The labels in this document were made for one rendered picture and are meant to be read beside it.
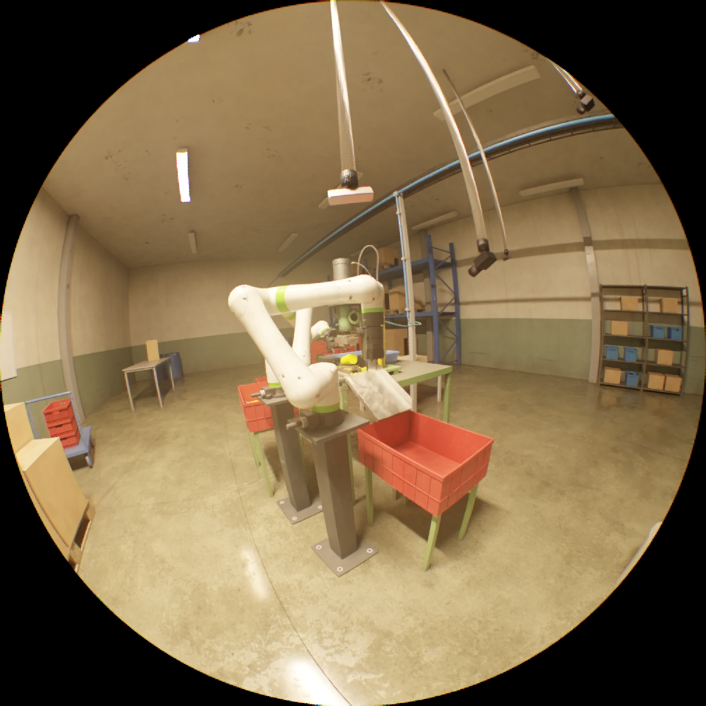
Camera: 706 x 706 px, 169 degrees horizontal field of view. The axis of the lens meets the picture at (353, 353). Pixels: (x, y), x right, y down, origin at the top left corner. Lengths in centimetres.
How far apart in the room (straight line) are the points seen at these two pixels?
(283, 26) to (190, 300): 875
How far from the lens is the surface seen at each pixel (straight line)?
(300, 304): 95
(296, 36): 309
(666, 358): 592
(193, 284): 980
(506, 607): 151
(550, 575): 169
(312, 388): 78
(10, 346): 473
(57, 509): 222
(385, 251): 773
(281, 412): 148
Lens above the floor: 132
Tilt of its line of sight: 7 degrees down
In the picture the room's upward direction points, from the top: 4 degrees counter-clockwise
